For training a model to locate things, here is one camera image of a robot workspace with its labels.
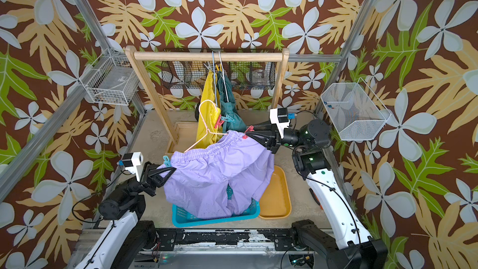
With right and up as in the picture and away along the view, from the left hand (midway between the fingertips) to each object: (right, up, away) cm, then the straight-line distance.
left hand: (176, 170), depth 58 cm
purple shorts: (+14, -5, +7) cm, 16 cm away
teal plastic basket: (-4, -24, +19) cm, 31 cm away
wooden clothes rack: (-11, +9, +52) cm, 54 cm away
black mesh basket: (+25, +43, +41) cm, 64 cm away
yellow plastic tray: (+37, -22, +28) cm, 51 cm away
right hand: (+23, +12, -1) cm, 26 cm away
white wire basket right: (+73, +21, +26) cm, 81 cm away
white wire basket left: (-40, +36, +28) cm, 61 cm away
